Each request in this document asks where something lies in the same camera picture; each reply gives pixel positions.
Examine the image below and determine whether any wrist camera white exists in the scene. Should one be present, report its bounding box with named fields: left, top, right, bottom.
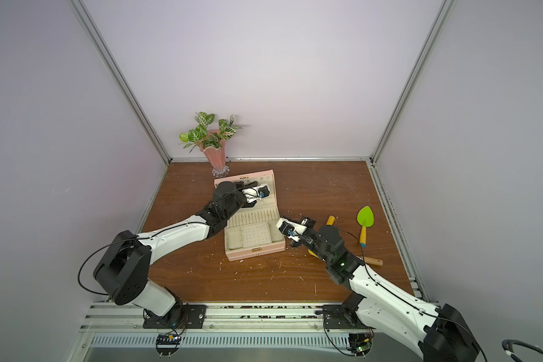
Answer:
left=276, top=218, right=306, bottom=240
left=241, top=184, right=271, bottom=203

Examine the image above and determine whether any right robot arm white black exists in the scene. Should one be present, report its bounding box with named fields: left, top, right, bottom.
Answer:
left=277, top=218, right=484, bottom=361

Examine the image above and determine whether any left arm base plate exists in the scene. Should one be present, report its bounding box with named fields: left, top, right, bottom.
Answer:
left=143, top=303, right=207, bottom=330

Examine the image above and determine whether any aluminium front rail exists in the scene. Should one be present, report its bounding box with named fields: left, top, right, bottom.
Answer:
left=78, top=302, right=451, bottom=335

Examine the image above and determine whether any black cable bottom right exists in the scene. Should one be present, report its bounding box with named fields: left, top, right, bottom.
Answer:
left=501, top=338, right=543, bottom=360

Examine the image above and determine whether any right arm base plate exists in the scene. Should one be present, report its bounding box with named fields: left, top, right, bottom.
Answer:
left=321, top=304, right=376, bottom=330

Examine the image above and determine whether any green toy trowel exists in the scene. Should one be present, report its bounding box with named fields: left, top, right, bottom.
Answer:
left=357, top=206, right=374, bottom=247

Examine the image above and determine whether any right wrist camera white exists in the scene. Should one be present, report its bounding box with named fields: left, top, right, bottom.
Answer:
left=276, top=218, right=306, bottom=240

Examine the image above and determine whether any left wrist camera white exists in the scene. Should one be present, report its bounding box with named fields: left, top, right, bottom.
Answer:
left=241, top=184, right=271, bottom=203

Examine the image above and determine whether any pink jewelry box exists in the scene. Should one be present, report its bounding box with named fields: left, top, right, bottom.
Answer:
left=214, top=170, right=286, bottom=262

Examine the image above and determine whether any potted plant pink vase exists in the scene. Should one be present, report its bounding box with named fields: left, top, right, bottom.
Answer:
left=179, top=112, right=241, bottom=178

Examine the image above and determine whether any yellow toy shovel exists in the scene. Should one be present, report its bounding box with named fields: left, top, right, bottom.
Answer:
left=308, top=215, right=336, bottom=259

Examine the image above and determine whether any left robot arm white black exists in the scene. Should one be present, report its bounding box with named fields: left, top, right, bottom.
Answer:
left=93, top=181, right=269, bottom=330

